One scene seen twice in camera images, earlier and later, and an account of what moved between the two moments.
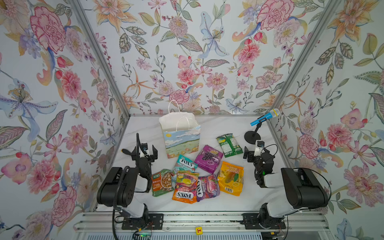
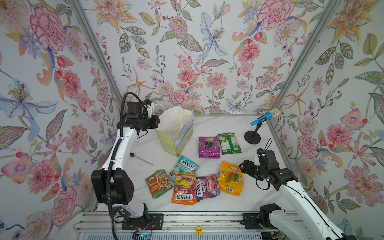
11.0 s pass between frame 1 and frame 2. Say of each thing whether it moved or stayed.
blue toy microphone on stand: stayed
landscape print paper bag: moved
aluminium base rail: stayed
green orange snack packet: stayed
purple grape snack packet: moved
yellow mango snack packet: stayed
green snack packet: stayed
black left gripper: moved
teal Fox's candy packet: stayed
